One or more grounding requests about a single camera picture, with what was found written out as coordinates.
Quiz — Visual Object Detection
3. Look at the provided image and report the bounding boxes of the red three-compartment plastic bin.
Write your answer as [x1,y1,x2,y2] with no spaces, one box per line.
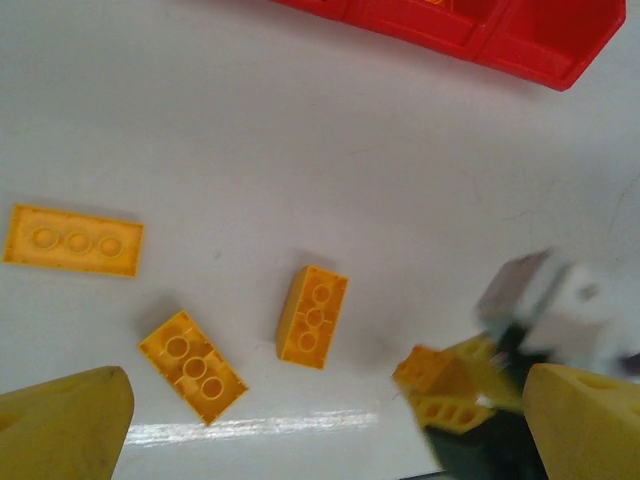
[272,0,628,94]

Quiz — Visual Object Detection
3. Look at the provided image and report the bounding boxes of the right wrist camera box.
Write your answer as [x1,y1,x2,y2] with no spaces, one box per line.
[474,248,640,374]

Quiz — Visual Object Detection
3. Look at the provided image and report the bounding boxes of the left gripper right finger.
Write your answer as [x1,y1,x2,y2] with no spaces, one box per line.
[521,363,640,480]

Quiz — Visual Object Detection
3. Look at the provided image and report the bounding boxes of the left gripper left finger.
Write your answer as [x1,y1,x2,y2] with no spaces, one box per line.
[0,365,135,480]

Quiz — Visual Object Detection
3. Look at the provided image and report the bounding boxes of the yellow sloped lego brick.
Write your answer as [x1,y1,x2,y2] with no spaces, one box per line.
[2,203,146,279]

